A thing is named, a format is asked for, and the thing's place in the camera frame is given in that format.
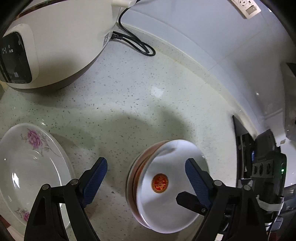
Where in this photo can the cream electric rice cooker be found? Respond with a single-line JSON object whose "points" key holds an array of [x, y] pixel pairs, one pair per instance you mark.
{"points": [[51, 41]]}

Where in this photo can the red banded white bowl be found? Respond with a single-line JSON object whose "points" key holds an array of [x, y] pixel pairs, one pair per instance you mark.
{"points": [[155, 179]]}

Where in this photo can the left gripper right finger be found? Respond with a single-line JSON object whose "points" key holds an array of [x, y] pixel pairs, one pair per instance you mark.
{"points": [[201, 182]]}

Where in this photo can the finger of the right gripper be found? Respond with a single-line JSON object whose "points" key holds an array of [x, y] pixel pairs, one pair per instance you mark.
{"points": [[191, 202]]}

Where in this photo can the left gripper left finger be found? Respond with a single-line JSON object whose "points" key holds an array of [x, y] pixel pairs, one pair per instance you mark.
{"points": [[92, 179]]}

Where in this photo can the white wall socket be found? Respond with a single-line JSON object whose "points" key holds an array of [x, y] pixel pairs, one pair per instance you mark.
{"points": [[248, 8]]}

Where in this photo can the white plate pink flowers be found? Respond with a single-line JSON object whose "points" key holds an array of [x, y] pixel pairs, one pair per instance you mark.
{"points": [[30, 157]]}

